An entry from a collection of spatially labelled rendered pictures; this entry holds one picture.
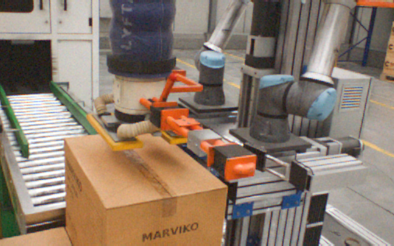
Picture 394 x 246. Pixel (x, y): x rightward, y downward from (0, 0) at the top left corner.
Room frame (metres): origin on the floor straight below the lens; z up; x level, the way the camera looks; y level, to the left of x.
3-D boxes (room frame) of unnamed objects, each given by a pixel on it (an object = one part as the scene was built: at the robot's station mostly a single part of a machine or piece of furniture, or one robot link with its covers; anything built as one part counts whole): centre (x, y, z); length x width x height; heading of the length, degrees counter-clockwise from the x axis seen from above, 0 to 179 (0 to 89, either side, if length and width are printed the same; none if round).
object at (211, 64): (1.92, -0.07, 1.20); 0.13 x 0.12 x 0.14; 9
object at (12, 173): (2.53, 1.25, 0.50); 2.31 x 0.05 x 0.19; 31
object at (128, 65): (1.38, 0.18, 1.30); 0.23 x 0.23 x 0.04
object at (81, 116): (3.14, 0.91, 0.60); 1.60 x 0.10 x 0.09; 31
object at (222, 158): (0.85, -0.09, 1.18); 0.08 x 0.07 x 0.05; 28
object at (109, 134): (1.34, 0.27, 1.08); 0.34 x 0.10 x 0.05; 28
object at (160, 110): (1.16, 0.07, 1.18); 0.10 x 0.08 x 0.06; 118
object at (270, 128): (1.46, -0.29, 1.09); 0.15 x 0.15 x 0.10
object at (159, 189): (1.38, 0.19, 0.74); 0.60 x 0.40 x 0.40; 29
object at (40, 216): (1.69, 0.37, 0.58); 0.70 x 0.03 x 0.06; 121
